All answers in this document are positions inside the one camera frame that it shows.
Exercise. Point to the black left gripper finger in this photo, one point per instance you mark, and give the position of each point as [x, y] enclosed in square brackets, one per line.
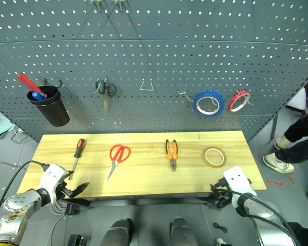
[77, 203]
[78, 189]

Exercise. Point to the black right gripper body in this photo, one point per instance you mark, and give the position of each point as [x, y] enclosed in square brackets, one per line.
[224, 194]

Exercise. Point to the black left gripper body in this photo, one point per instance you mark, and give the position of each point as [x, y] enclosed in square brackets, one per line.
[62, 191]

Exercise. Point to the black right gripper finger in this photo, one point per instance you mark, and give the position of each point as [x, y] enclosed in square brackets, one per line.
[216, 205]
[215, 186]

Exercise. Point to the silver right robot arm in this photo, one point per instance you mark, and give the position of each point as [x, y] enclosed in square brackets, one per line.
[267, 215]

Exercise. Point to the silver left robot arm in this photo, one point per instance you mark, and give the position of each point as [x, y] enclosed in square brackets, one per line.
[18, 207]

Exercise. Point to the grey metal pegboard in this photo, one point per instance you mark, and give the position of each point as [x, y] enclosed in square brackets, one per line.
[154, 59]

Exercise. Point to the clear tan tape roll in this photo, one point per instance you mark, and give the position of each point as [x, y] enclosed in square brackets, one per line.
[205, 160]

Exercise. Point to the black box on floor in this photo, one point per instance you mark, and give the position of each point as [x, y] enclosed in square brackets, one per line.
[75, 241]

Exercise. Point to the dark rounded shape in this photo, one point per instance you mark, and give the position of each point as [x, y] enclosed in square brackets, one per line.
[182, 232]
[118, 233]

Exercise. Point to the white sneaker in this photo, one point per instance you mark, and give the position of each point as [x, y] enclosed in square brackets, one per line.
[279, 143]
[278, 164]

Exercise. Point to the blue tape roll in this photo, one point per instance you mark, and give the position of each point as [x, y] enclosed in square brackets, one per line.
[199, 107]

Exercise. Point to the black plastic cup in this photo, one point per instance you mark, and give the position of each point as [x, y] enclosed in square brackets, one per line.
[52, 110]

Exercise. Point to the grey pegboard stand leg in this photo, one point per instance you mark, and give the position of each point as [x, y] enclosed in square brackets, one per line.
[274, 126]

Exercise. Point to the person leg black trousers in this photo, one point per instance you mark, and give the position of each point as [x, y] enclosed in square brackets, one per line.
[301, 128]
[297, 151]

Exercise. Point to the red tape roll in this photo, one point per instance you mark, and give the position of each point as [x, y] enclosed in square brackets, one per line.
[235, 101]

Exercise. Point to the teal cloth bag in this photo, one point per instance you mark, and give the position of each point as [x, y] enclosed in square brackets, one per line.
[0, 129]

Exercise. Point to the blue marker pen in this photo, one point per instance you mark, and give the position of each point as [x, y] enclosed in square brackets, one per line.
[38, 96]

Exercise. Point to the small black pegboard hook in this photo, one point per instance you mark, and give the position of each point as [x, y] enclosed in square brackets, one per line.
[61, 83]
[45, 81]

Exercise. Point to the silver double pegboard hook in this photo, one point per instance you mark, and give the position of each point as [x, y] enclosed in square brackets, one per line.
[97, 3]
[119, 3]

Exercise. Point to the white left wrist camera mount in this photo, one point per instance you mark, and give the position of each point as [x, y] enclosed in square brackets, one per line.
[52, 176]

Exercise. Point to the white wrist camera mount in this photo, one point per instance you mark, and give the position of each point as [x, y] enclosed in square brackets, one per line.
[237, 179]
[52, 176]

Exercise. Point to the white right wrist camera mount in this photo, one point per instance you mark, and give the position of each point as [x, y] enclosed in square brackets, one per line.
[237, 179]

